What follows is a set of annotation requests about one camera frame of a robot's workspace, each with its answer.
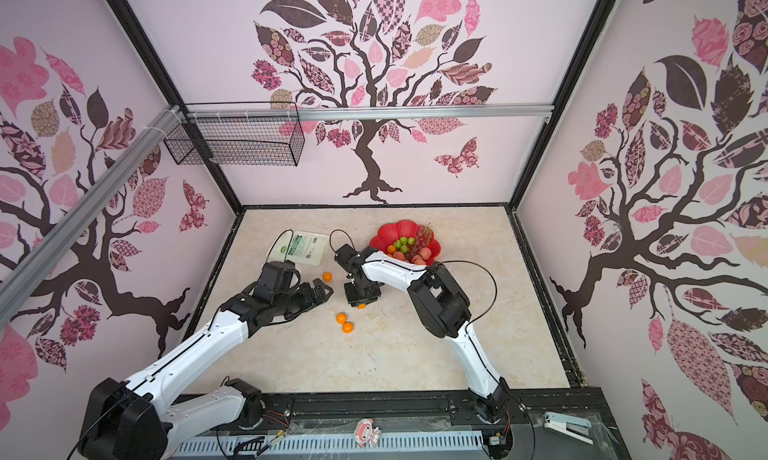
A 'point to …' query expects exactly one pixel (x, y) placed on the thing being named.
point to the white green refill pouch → (303, 247)
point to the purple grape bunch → (424, 234)
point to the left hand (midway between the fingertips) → (323, 301)
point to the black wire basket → (238, 133)
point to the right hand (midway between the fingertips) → (357, 299)
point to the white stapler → (570, 426)
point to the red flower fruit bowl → (387, 234)
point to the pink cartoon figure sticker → (366, 433)
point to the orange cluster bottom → (347, 327)
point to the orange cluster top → (341, 318)
